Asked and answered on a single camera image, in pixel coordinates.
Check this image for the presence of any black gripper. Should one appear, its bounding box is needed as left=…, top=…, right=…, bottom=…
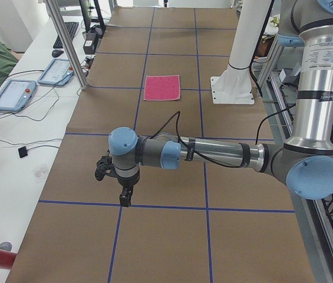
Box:
left=118, top=176, right=140, bottom=207

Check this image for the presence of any pink and grey towel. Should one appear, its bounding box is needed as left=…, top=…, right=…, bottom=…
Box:
left=144, top=75, right=180, bottom=101

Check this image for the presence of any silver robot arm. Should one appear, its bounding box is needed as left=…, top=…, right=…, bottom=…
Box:
left=95, top=1, right=333, bottom=207

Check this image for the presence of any small black square device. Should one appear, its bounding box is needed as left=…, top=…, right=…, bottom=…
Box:
left=18, top=146, right=28, bottom=158

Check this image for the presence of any far blue teach pendant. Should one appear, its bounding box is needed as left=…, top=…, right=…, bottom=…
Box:
left=37, top=58, right=74, bottom=87

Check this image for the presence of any blue teach pendant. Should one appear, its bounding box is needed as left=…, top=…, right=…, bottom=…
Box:
left=37, top=58, right=74, bottom=87
left=0, top=80, right=37, bottom=113

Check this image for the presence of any near blue teach pendant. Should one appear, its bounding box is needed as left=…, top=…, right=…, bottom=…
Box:
left=0, top=80, right=37, bottom=113

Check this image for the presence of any black power adapter box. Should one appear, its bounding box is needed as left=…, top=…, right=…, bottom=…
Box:
left=83, top=32, right=98, bottom=55

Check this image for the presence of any black computer mouse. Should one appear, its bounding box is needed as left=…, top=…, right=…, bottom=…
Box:
left=51, top=50, right=64, bottom=58

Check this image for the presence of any black computer keyboard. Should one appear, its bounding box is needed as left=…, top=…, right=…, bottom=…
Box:
left=52, top=21, right=80, bottom=50

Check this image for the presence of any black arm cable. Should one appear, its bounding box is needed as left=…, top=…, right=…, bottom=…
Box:
left=149, top=110, right=262, bottom=169

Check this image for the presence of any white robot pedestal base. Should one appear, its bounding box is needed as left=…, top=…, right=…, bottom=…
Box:
left=210, top=0, right=273, bottom=105

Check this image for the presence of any aluminium frame post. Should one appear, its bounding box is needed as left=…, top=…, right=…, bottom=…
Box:
left=44, top=0, right=87, bottom=90

